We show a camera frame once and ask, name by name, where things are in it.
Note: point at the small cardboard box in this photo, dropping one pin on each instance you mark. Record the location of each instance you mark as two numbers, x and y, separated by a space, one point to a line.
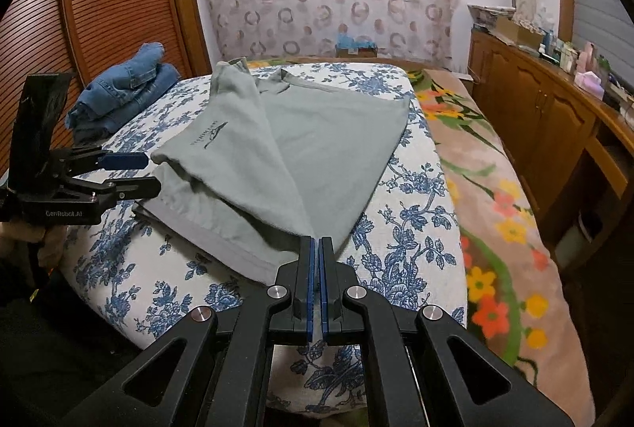
356 52

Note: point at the blue floral bed sheet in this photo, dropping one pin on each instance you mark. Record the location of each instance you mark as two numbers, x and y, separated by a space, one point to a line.
411 219

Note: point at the wooden sideboard cabinet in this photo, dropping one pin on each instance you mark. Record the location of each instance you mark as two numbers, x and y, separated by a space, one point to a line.
535 110

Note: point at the open cardboard box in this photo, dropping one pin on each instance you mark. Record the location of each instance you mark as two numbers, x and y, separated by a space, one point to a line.
517 35

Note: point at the wooden louvered wardrobe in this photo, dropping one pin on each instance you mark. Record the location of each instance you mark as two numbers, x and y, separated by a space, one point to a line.
109 10

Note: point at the folded blue jeans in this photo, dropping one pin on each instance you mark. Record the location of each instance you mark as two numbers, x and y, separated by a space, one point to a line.
124 85

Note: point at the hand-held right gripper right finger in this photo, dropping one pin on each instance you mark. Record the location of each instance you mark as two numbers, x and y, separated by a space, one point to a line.
324 268

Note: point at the pink box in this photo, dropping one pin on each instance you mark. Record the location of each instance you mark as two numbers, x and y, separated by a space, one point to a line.
590 85

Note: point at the blue plastic bag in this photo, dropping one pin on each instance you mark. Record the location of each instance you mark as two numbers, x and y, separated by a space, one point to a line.
354 40

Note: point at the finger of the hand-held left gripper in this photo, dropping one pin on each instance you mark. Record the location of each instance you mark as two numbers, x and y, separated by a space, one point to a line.
124 161
133 188

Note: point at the grey pants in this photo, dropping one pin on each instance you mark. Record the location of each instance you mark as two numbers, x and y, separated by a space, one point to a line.
317 144

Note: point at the beige flowered blanket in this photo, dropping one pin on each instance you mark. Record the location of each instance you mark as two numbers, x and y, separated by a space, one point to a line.
495 209

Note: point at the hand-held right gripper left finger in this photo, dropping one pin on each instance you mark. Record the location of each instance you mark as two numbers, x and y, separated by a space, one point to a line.
309 268

